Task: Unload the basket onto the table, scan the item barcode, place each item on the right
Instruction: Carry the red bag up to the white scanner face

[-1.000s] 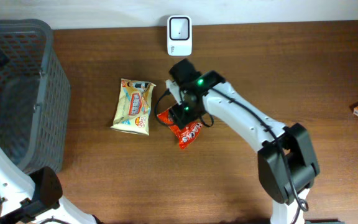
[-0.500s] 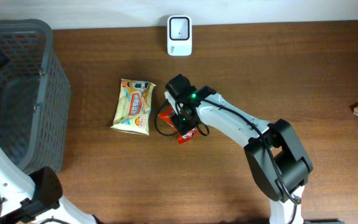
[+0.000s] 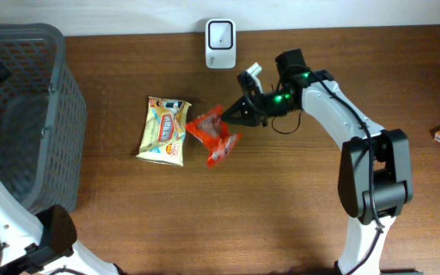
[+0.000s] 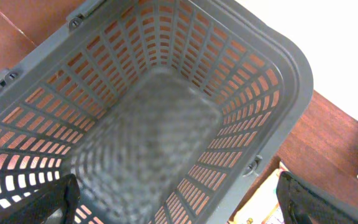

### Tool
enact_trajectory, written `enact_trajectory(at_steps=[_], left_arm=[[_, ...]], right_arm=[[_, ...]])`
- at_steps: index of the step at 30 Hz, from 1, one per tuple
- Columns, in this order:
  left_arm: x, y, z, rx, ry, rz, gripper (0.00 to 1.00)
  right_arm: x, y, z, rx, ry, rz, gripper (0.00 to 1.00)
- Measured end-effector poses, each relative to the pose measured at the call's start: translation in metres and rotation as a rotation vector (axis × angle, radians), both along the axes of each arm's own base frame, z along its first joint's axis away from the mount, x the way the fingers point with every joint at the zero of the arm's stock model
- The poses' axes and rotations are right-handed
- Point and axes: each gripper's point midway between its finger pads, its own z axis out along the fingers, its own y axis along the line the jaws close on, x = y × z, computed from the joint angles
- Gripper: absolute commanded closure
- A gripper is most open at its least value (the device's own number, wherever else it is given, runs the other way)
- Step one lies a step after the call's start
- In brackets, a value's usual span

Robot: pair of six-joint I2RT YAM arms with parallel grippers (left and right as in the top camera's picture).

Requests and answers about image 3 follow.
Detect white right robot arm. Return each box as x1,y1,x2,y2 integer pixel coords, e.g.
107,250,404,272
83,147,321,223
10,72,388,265
222,49,413,274

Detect red Hacks candy bag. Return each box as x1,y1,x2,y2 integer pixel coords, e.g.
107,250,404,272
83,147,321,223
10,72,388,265
186,105,243,167

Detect grey plastic basket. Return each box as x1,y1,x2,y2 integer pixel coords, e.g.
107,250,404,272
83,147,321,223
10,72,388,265
0,24,87,214

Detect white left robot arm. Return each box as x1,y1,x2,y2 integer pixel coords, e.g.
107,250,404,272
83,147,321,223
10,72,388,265
0,35,120,274

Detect yellow snack bag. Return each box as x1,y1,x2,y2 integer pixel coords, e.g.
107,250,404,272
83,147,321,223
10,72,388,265
135,96,191,167

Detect white barcode scanner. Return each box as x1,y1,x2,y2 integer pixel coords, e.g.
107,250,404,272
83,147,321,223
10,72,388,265
205,18,237,70

